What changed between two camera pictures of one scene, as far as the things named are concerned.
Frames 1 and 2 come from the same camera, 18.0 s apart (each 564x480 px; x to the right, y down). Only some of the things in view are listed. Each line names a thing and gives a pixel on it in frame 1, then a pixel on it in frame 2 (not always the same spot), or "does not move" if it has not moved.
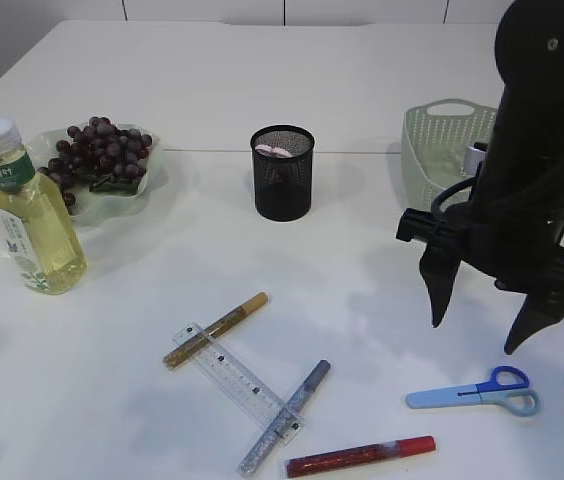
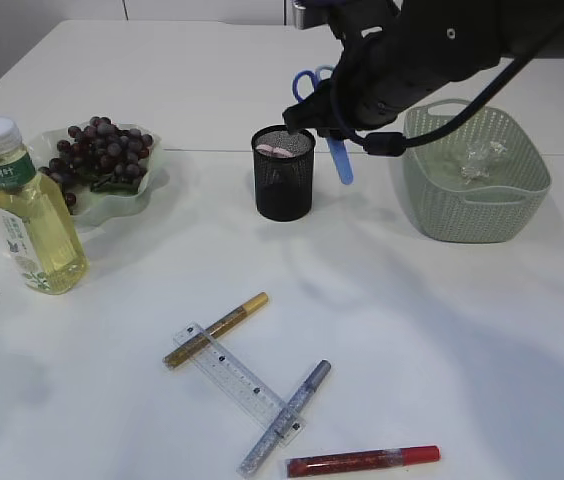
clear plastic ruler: [264, 404] does not move
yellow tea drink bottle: [33, 227] does not move
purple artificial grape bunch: [105, 157] does not move
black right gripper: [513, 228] → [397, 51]
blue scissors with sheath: [508, 386] → [337, 145]
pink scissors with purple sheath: [273, 151] does not move
